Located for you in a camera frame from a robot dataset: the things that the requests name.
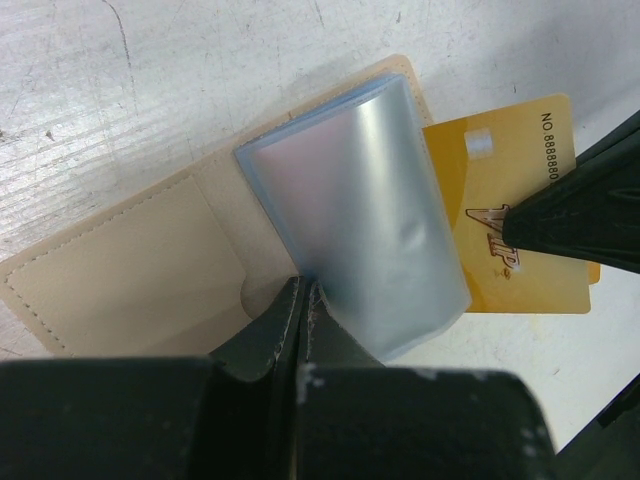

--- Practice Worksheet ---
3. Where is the gold VIP card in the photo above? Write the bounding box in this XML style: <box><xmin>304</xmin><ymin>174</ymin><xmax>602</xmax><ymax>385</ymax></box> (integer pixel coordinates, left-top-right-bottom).
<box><xmin>424</xmin><ymin>93</ymin><xmax>600</xmax><ymax>314</ymax></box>

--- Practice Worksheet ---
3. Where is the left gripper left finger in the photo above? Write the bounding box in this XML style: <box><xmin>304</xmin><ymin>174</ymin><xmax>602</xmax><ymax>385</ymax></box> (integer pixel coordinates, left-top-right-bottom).
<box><xmin>1</xmin><ymin>277</ymin><xmax>303</xmax><ymax>479</ymax></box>

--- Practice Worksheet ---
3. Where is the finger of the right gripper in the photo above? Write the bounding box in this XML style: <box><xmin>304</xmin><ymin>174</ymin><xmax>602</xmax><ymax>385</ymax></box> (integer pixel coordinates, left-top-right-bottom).
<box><xmin>502</xmin><ymin>113</ymin><xmax>639</xmax><ymax>273</ymax></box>

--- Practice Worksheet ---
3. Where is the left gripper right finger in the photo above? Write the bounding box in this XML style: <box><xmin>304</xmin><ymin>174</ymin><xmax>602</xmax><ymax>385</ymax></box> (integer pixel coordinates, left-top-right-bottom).
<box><xmin>296</xmin><ymin>284</ymin><xmax>556</xmax><ymax>479</ymax></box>

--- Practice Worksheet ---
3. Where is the beige leather card holder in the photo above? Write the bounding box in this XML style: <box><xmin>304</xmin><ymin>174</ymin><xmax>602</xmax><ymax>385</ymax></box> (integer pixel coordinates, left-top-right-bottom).
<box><xmin>1</xmin><ymin>55</ymin><xmax>470</xmax><ymax>360</ymax></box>

